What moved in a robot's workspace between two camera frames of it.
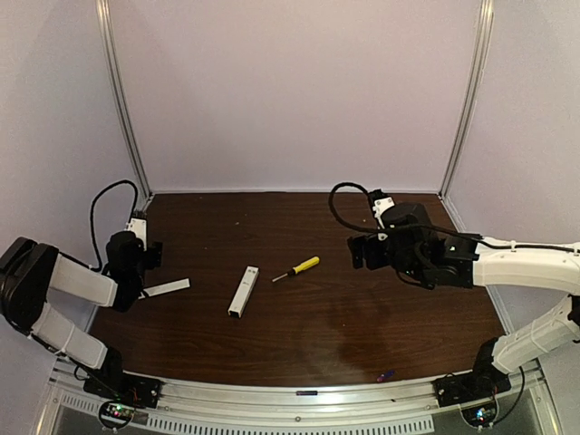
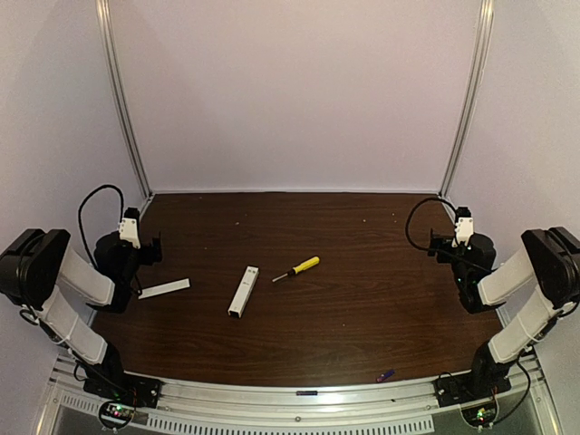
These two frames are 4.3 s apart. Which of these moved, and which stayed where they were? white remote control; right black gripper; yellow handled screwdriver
Moved: right black gripper
Stayed: yellow handled screwdriver; white remote control
